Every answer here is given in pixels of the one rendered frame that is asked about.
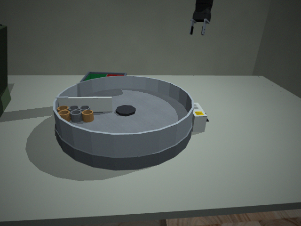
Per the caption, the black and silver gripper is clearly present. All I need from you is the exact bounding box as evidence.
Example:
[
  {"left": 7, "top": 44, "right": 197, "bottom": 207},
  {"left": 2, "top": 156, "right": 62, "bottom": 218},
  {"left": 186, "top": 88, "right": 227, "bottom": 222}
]
[{"left": 189, "top": 0, "right": 213, "bottom": 35}]

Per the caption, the red and green divided bin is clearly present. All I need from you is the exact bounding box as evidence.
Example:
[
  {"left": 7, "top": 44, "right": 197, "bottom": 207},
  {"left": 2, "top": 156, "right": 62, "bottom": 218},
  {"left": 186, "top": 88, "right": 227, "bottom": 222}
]
[{"left": 80, "top": 72, "right": 127, "bottom": 82}]

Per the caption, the grey round turntable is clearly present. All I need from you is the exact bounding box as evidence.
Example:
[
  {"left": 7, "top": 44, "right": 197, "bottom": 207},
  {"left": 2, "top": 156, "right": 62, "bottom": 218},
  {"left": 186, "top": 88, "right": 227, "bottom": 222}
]
[{"left": 53, "top": 76, "right": 209, "bottom": 170}]

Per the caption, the dark grey metal sleeve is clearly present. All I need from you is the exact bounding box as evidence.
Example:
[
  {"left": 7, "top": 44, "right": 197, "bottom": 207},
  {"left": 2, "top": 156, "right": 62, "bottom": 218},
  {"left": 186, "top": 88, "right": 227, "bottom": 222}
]
[
  {"left": 79, "top": 105, "right": 90, "bottom": 111},
  {"left": 68, "top": 105, "right": 79, "bottom": 112},
  {"left": 70, "top": 110, "right": 83, "bottom": 122}
]

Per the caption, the bronze bushing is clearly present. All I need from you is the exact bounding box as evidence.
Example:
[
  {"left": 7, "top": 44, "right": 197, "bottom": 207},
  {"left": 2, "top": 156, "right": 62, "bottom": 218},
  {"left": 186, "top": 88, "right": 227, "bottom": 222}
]
[
  {"left": 58, "top": 110, "right": 71, "bottom": 122},
  {"left": 82, "top": 110, "right": 94, "bottom": 122},
  {"left": 57, "top": 105, "right": 69, "bottom": 112}
]

